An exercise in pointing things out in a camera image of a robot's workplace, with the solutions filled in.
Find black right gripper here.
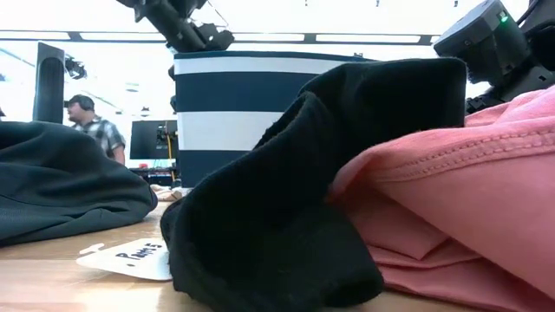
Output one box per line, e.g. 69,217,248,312
466,60,555,114

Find black upright column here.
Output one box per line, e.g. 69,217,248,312
33,42,65,125

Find navy white striped fabric basket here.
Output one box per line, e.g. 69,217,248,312
167,50,374,188

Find white tag reading Pants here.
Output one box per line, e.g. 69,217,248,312
75,237,173,282

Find person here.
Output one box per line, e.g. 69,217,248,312
63,94,127,166

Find black monitor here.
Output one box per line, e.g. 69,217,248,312
129,120,179,160

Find small black mounted device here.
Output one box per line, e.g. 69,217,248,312
64,55,88,81

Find black pants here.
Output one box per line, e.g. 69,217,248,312
160,57,468,312

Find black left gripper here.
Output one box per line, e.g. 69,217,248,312
190,23,235,52

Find dark teal garment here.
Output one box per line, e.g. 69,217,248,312
0,120,158,247

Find salmon pink shirt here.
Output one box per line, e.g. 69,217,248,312
327,84,555,312

